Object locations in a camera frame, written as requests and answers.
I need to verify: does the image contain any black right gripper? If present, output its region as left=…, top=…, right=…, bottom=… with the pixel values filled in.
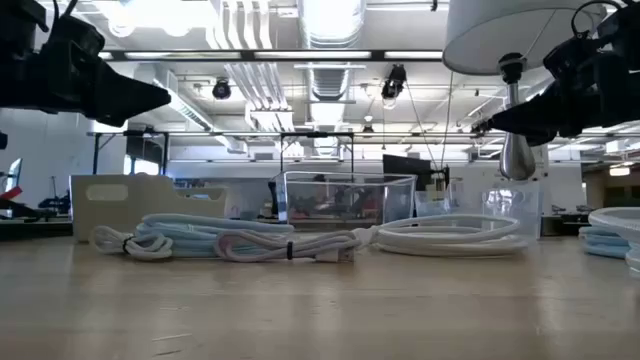
left=487, top=49, right=640, bottom=147

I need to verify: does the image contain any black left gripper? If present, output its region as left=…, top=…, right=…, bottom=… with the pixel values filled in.
left=0, top=29, right=172, bottom=128

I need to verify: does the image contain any small white cable bundle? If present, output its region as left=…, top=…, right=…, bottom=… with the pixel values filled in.
left=88, top=224, right=175, bottom=262

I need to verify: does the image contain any white cable with USB plug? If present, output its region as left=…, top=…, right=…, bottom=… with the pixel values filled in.
left=213, top=228, right=362, bottom=264

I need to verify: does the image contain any table lamp white shade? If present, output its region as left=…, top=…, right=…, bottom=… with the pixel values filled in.
left=442, top=0, right=609, bottom=182

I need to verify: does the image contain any small clear plastic container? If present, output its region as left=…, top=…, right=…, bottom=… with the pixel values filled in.
left=482, top=180, right=544, bottom=240

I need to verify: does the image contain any beige plastic bin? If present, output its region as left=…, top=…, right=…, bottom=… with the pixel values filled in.
left=69, top=173, right=229, bottom=244

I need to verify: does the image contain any black background monitor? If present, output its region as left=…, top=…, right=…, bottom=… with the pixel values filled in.
left=382, top=153, right=432, bottom=177

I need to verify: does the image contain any clear plastic bin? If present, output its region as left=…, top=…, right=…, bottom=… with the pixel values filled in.
left=272, top=171, right=418, bottom=227

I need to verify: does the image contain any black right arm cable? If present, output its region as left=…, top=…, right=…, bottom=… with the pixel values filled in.
left=571, top=0, right=624, bottom=39

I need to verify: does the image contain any large white braided cable coil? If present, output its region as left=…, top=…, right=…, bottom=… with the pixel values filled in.
left=588, top=206, right=640, bottom=280
left=352, top=213, right=530, bottom=259

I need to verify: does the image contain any black background frame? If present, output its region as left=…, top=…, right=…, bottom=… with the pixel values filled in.
left=87, top=129, right=356, bottom=176

